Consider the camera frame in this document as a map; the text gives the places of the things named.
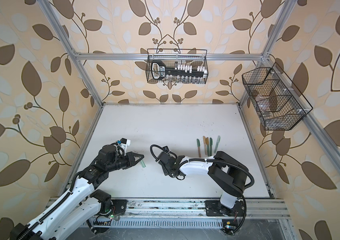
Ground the back wire basket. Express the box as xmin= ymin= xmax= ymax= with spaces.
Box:
xmin=145 ymin=48 xmax=209 ymax=85

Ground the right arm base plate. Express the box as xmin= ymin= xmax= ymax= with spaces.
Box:
xmin=205 ymin=200 xmax=245 ymax=217

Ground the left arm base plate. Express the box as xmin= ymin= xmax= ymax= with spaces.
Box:
xmin=95 ymin=199 xmax=127 ymax=216

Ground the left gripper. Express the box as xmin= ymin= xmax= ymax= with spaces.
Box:
xmin=106 ymin=151 xmax=144 ymax=174

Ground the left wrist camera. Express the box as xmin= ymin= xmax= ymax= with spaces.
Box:
xmin=117 ymin=138 xmax=131 ymax=153

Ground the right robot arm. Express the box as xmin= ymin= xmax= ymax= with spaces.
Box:
xmin=150 ymin=145 xmax=255 ymax=216

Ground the black socket tool set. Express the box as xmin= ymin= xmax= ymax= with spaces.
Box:
xmin=146 ymin=60 xmax=209 ymax=82

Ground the light green cap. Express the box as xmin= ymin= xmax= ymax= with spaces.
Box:
xmin=140 ymin=160 xmax=146 ymax=168

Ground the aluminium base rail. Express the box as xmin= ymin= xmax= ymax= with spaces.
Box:
xmin=112 ymin=198 xmax=291 ymax=220

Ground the side wire basket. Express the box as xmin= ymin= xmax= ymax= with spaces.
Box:
xmin=242 ymin=63 xmax=313 ymax=131

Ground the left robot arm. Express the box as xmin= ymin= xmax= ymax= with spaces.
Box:
xmin=9 ymin=143 xmax=144 ymax=240

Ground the dark green pen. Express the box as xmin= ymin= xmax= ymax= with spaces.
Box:
xmin=209 ymin=137 xmax=213 ymax=157
xmin=214 ymin=136 xmax=221 ymax=153

